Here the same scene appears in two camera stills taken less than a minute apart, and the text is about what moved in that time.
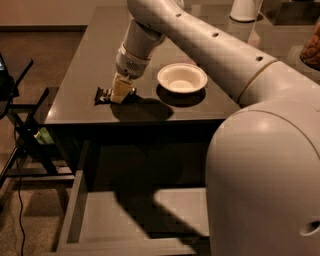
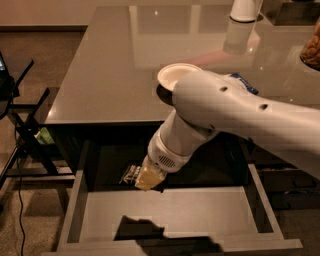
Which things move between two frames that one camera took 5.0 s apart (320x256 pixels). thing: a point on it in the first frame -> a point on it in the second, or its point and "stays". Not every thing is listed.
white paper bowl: x=182 y=77 stays
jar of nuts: x=310 y=55 stays
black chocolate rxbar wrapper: x=104 y=96 -> x=130 y=175
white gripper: x=130 y=65 -> x=162 y=156
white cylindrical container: x=243 y=10 stays
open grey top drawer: x=139 y=198 stays
